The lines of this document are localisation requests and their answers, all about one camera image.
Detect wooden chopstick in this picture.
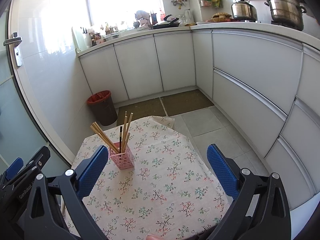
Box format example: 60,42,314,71
89,125,119,155
121,111,127,153
123,132,130,153
122,112,134,153
92,122,119,153
92,121,121,153

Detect black chopstick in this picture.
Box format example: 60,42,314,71
119,126,123,153

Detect white kitchen cabinets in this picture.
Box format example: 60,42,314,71
79,22,319,209

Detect right hand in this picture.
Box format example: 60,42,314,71
146,234,162,240

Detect glass sliding door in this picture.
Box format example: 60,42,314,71
0,45,71,177

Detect pink perforated utensil holder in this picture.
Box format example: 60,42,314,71
109,145,134,170

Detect brown trash bin red liner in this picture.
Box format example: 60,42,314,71
86,90,118,126

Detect brown floor mat left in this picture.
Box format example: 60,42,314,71
117,98,166,126

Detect brown floor mat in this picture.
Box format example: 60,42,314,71
161,89,214,116
117,98,166,126

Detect brown floor mat right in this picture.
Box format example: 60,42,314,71
161,89,214,116

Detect black frying pan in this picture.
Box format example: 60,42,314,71
152,14,180,29

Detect steel kettle pot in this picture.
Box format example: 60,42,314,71
231,0,258,22

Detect steel stock pot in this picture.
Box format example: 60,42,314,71
265,0,306,31

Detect silver door handle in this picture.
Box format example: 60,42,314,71
3,32,23,67

